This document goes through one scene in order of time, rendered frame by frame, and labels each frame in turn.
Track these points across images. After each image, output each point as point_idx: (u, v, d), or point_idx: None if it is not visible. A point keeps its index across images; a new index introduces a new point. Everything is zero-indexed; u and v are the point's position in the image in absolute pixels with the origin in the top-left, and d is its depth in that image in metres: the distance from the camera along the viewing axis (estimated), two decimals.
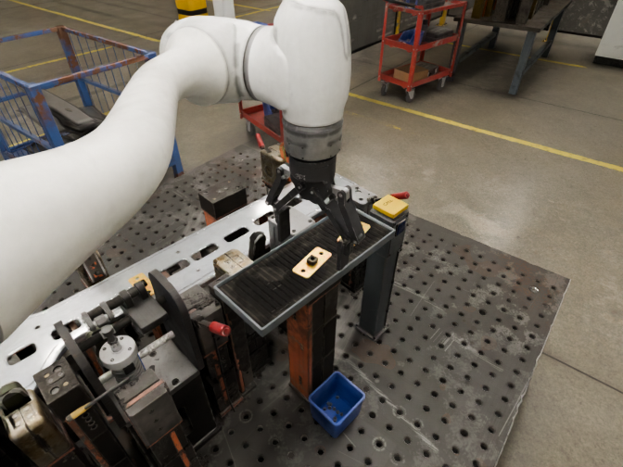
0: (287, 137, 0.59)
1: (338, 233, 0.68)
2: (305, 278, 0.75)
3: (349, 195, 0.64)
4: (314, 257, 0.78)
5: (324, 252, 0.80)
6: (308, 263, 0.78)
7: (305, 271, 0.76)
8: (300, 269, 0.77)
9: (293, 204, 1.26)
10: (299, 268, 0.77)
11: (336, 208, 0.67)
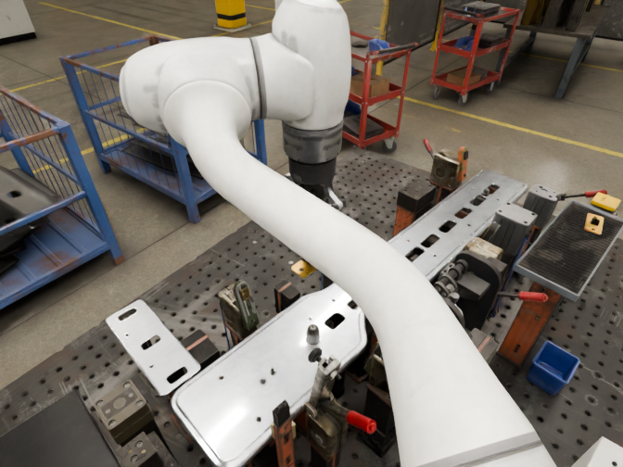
0: (285, 138, 0.59)
1: None
2: (301, 277, 0.76)
3: (339, 209, 0.65)
4: None
5: None
6: (308, 262, 0.78)
7: (303, 271, 0.77)
8: (298, 268, 0.77)
9: (474, 201, 1.45)
10: (298, 266, 0.78)
11: None
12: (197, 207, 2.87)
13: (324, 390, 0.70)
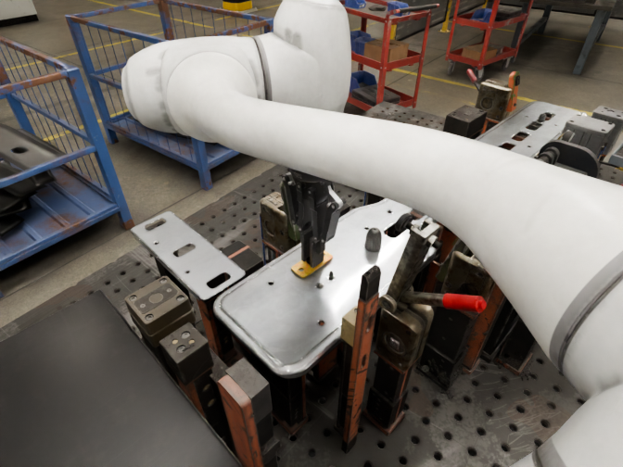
0: None
1: (312, 231, 0.71)
2: (301, 277, 0.76)
3: (339, 208, 0.65)
4: None
5: (326, 254, 0.80)
6: (308, 263, 0.78)
7: (303, 271, 0.77)
8: (298, 268, 0.77)
9: (527, 129, 1.32)
10: (298, 267, 0.77)
11: (322, 211, 0.69)
12: (209, 172, 2.73)
13: (413, 268, 0.57)
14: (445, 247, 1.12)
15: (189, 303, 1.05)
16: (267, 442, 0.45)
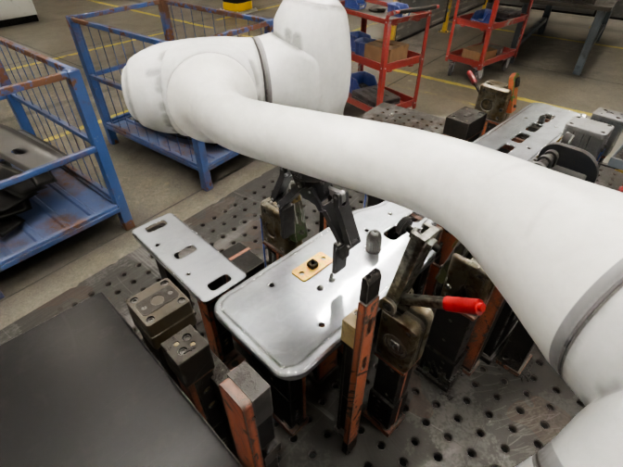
0: None
1: (334, 236, 0.67)
2: (301, 281, 0.76)
3: (345, 198, 0.63)
4: (315, 261, 0.79)
5: (326, 258, 0.81)
6: (308, 267, 0.79)
7: (303, 274, 0.77)
8: (298, 271, 0.78)
9: (527, 130, 1.32)
10: (298, 271, 0.78)
11: (333, 210, 0.67)
12: (209, 173, 2.74)
13: (413, 271, 0.57)
14: (445, 249, 1.12)
15: (190, 304, 1.05)
16: (268, 444, 0.45)
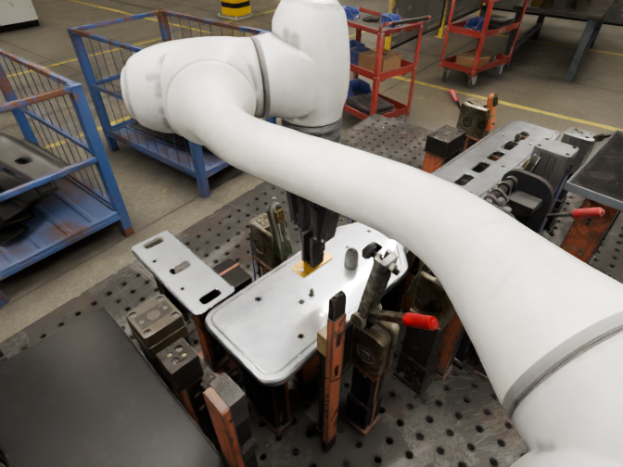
0: None
1: (312, 231, 0.71)
2: (301, 277, 0.76)
3: None
4: None
5: (326, 254, 0.80)
6: (308, 263, 0.78)
7: (303, 271, 0.77)
8: (298, 268, 0.77)
9: (504, 147, 1.40)
10: (298, 267, 0.77)
11: (322, 211, 0.69)
12: (207, 181, 2.82)
13: (377, 290, 0.65)
14: None
15: (185, 313, 1.13)
16: (246, 442, 0.53)
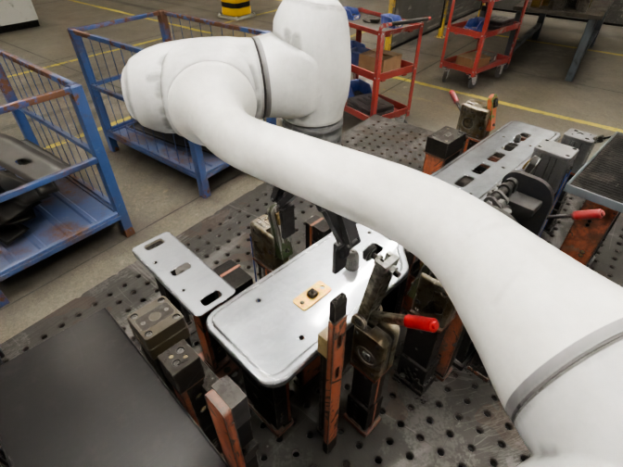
0: None
1: (334, 236, 0.67)
2: (302, 309, 0.82)
3: None
4: (314, 290, 0.84)
5: (325, 286, 0.86)
6: (308, 296, 0.84)
7: (304, 304, 0.83)
8: (299, 300, 0.83)
9: (504, 148, 1.41)
10: (299, 299, 0.84)
11: None
12: (208, 181, 2.82)
13: (378, 292, 0.65)
14: None
15: (186, 314, 1.13)
16: (247, 444, 0.53)
